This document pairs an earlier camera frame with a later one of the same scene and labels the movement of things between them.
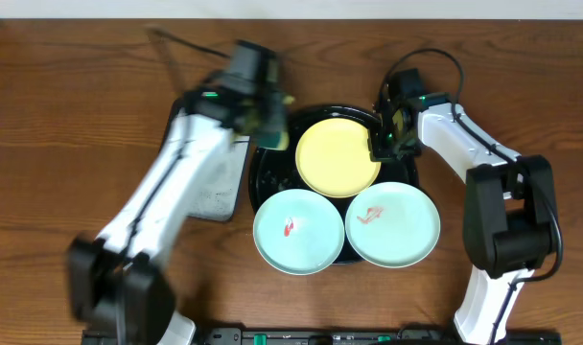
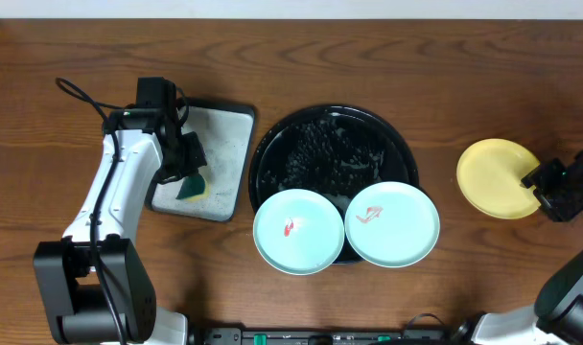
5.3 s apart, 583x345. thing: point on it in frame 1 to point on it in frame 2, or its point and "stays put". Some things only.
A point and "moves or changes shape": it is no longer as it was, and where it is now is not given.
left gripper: [276, 123] to [189, 156]
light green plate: [392, 224] stays put
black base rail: [312, 336] stays put
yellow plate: [333, 158] moves or changes shape
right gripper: [378, 150] to [556, 209]
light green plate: [298, 232] stays put
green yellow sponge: [274, 140] moves or changes shape
